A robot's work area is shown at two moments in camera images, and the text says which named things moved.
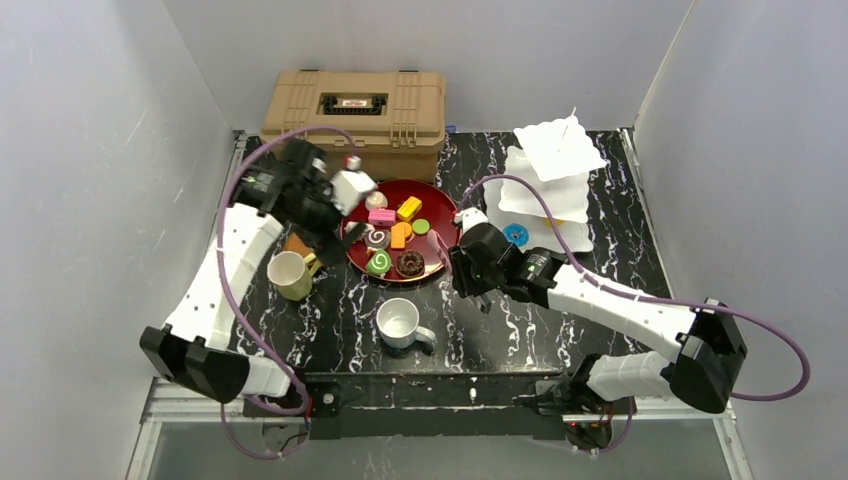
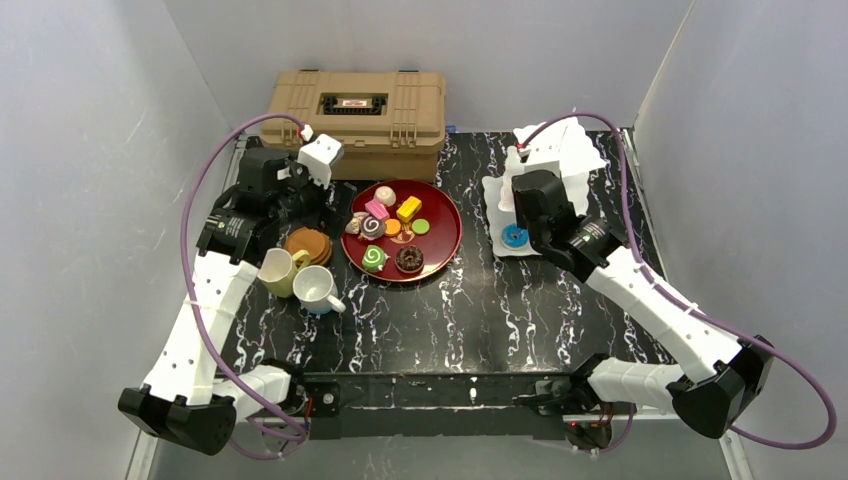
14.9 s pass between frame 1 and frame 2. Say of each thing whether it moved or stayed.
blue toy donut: stayed
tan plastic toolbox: stayed
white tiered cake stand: stayed
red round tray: stayed
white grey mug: moved
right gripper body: moved
